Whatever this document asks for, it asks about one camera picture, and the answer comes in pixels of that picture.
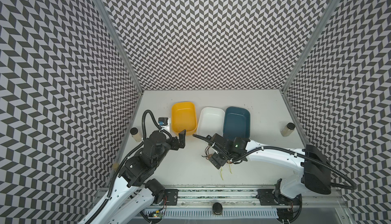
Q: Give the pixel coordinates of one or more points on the teal plastic bin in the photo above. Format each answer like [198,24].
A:
[236,123]

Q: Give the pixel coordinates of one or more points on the black round knob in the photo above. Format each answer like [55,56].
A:
[217,208]

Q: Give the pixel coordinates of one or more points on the aluminium front rail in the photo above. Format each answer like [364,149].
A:
[244,196]

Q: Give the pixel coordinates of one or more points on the small jar black lid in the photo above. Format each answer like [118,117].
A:
[288,129]
[135,133]

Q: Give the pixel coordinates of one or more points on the yellow plastic bin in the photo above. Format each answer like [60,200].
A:
[184,117]

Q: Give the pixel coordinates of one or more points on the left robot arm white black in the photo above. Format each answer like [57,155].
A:
[131,189]

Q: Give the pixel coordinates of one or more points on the right small jar black lid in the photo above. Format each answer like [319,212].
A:
[288,129]

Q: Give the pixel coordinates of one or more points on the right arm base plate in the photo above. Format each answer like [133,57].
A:
[271,197]

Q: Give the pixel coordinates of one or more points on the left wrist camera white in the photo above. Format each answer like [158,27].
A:
[164,123]

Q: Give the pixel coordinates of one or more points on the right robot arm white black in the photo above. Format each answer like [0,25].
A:
[312,171]

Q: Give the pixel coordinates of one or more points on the white plastic bin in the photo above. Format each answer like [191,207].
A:
[211,122]

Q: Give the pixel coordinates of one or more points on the left small jar black lid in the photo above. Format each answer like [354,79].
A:
[135,133]

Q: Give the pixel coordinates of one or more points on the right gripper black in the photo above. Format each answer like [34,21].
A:
[217,150]

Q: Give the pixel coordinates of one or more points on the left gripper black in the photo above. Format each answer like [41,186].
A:
[175,144]

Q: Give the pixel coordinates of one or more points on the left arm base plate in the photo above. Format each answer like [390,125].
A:
[167,197]

